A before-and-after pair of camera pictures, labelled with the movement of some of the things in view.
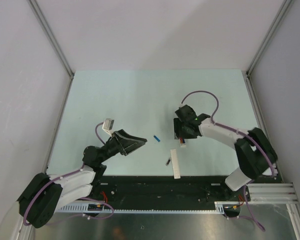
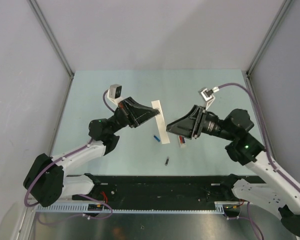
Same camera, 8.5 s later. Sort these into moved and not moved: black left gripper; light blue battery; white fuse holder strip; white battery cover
Moved: black left gripper; white battery cover
Not moved: light blue battery; white fuse holder strip
